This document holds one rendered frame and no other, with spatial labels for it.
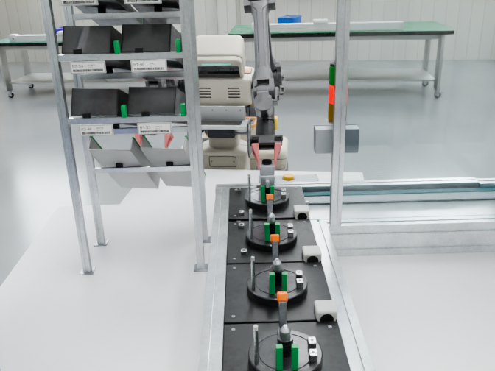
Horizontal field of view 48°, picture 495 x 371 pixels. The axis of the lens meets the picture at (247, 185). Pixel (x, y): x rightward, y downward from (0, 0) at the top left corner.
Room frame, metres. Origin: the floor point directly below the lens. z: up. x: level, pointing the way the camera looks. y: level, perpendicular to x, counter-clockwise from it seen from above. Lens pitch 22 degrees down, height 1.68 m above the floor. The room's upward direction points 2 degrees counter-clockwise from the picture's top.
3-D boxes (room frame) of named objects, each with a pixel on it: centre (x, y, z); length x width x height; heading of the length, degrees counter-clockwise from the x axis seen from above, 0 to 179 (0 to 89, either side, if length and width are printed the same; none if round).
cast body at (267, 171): (1.59, -0.06, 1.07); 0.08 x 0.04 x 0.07; 0
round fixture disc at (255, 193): (1.59, -0.06, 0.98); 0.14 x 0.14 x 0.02
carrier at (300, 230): (1.34, -0.06, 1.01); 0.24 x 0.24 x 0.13; 0
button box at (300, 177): (1.81, -0.14, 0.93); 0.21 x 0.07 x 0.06; 90
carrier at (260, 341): (0.85, -0.06, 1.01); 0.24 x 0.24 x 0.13; 0
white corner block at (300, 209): (1.50, -0.16, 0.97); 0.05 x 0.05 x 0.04; 0
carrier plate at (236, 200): (1.59, -0.06, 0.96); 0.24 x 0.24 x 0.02; 0
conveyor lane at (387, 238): (1.57, -0.36, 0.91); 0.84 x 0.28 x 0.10; 90
